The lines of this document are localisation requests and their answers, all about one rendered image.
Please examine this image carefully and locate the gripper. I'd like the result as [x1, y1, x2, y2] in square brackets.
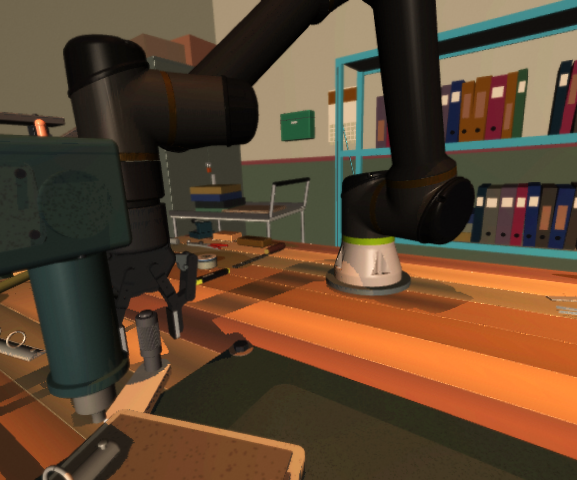
[106, 198, 199, 354]

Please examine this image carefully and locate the tan press table plate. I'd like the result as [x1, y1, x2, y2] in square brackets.
[102, 357, 173, 417]

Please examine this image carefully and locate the grey press punch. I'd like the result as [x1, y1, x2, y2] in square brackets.
[70, 387, 115, 425]

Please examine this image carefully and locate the brown cover board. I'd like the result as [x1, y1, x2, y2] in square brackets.
[80, 408, 306, 480]

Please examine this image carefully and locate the black yellow pen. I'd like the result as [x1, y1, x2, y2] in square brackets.
[195, 267, 232, 287]

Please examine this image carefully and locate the blue bench vise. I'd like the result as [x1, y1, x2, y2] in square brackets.
[189, 217, 215, 241]

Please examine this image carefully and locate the brown flat box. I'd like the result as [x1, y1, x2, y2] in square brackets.
[236, 234, 275, 249]

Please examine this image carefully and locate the stack of books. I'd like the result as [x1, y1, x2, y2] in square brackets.
[188, 183, 247, 211]

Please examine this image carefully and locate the grey tall cabinet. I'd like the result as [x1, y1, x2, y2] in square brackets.
[146, 53, 245, 214]

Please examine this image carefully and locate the white metal trolley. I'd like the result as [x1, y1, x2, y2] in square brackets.
[167, 176, 312, 242]

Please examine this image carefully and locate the dark green bench mat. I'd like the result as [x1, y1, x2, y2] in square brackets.
[151, 344, 577, 480]

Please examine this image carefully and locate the brown cardboard box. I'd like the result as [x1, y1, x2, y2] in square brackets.
[129, 33, 217, 67]

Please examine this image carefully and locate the teal binder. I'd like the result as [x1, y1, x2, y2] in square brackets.
[469, 183, 490, 244]

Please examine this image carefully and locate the olive grey binder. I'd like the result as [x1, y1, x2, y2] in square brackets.
[479, 185, 504, 245]

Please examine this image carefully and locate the purple grey binder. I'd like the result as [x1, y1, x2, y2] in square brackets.
[493, 185, 519, 246]

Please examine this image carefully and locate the red binder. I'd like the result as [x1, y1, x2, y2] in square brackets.
[507, 183, 530, 247]

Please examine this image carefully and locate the orange binder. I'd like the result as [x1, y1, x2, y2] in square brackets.
[471, 74, 494, 142]

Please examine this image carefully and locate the magenta binder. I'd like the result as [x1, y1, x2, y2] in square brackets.
[483, 74, 510, 141]
[559, 58, 577, 135]

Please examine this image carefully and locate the teal shelf unit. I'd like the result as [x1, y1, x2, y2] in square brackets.
[334, 0, 577, 262]

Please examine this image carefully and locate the dark brown binder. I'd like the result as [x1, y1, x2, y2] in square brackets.
[534, 184, 560, 249]

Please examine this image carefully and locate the green binder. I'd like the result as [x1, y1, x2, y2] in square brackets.
[510, 67, 530, 138]

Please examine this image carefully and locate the dark blue binder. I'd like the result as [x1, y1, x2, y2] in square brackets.
[547, 59, 575, 136]

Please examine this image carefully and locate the black knurled table handle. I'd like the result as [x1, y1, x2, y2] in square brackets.
[134, 309, 165, 372]

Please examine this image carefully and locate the brown-handled tool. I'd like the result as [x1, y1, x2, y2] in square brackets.
[231, 241, 288, 270]

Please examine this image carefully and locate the silver ring mechanism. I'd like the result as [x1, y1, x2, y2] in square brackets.
[0, 323, 45, 362]

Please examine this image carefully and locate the dark locating pin with ring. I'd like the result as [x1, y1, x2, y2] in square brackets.
[41, 433, 125, 480]

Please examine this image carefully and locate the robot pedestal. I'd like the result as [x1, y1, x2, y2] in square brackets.
[324, 234, 412, 297]

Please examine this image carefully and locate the dark grey wall shelf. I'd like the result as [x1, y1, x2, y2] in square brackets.
[0, 109, 66, 127]

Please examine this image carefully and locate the green wall box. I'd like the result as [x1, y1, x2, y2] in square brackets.
[279, 109, 316, 143]

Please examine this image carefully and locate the white wall calendar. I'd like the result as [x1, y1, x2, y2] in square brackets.
[326, 86, 360, 149]

